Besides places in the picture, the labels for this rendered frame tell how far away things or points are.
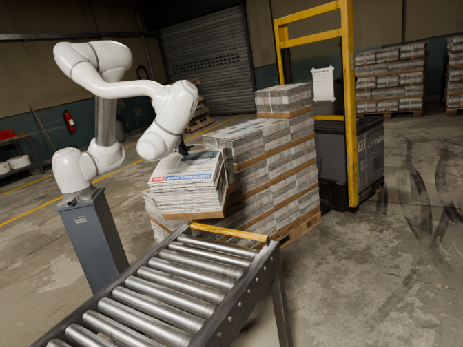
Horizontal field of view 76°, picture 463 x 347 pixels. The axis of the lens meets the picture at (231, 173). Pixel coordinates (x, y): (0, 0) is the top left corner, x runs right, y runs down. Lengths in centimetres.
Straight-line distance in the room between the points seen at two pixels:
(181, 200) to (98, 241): 68
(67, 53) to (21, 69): 730
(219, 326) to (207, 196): 51
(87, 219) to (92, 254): 22
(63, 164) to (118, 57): 62
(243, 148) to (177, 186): 94
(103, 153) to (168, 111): 83
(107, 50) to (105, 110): 30
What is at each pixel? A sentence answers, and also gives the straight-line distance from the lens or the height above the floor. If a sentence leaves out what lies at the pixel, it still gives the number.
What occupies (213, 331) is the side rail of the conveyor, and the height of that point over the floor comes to 80.
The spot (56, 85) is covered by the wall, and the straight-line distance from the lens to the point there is 897.
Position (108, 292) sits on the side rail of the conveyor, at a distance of 134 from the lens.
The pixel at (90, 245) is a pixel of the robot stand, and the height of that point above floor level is 74.
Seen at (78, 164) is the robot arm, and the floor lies 119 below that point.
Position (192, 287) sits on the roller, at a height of 80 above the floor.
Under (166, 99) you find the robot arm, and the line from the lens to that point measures 101.
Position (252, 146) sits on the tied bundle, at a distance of 216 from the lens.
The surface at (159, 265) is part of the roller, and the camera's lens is 138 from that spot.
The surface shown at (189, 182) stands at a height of 112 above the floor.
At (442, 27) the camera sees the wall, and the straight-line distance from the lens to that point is 817.
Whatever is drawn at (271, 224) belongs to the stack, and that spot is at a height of 28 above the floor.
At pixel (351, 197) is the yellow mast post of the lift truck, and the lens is 300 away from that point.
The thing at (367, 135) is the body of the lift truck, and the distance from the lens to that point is 310.
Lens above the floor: 154
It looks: 20 degrees down
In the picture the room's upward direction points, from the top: 11 degrees counter-clockwise
